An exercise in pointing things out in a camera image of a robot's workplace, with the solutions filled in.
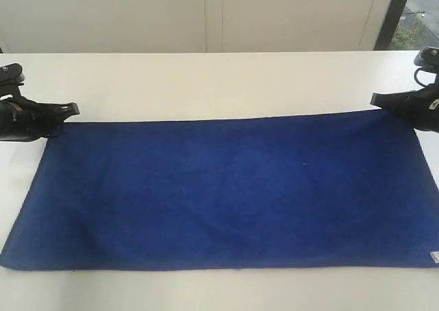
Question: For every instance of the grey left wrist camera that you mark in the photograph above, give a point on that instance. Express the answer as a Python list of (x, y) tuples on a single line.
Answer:
[(11, 80)]

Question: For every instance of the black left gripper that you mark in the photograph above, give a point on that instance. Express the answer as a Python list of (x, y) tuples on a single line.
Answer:
[(23, 120)]

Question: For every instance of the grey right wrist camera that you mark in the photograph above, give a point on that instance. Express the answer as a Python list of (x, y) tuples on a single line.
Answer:
[(427, 58)]

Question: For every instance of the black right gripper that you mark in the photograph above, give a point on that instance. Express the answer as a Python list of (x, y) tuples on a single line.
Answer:
[(420, 108)]

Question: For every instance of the black window frame post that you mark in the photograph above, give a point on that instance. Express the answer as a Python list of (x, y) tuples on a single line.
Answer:
[(389, 25)]

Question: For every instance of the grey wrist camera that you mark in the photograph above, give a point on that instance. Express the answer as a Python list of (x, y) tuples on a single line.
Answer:
[(11, 80), (427, 58)]

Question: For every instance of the blue terry towel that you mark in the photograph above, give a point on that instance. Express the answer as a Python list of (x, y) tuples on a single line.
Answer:
[(342, 189)]

